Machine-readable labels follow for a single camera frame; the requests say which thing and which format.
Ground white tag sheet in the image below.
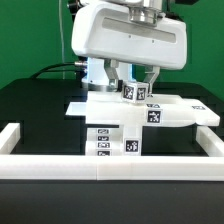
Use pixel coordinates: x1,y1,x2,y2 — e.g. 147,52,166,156
66,102,86,116

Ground white left fence rail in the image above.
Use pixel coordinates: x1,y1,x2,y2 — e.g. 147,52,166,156
0,123,21,155

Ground white front fence rail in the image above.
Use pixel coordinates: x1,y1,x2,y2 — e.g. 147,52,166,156
0,155,224,181

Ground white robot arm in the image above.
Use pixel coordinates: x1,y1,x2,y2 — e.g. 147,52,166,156
71,0,187,91

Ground white right fence rail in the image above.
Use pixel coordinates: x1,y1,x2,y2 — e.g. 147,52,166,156
196,126,224,158

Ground white fence rail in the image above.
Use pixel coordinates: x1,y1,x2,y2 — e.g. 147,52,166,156
196,126,224,158
0,155,224,181
0,123,21,155

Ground white chair seat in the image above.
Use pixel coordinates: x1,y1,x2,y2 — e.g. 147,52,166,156
112,125,142,156

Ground white chair back frame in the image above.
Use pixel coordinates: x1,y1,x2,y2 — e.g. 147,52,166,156
86,92,220,127

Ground black cable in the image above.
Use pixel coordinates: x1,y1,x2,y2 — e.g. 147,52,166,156
29,61,88,80

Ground tagged white cube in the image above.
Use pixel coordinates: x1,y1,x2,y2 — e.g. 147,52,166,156
122,82,148,104

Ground black camera stand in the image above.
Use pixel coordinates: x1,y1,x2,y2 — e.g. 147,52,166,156
67,0,78,10

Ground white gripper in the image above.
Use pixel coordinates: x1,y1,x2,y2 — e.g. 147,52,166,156
71,1,187,94

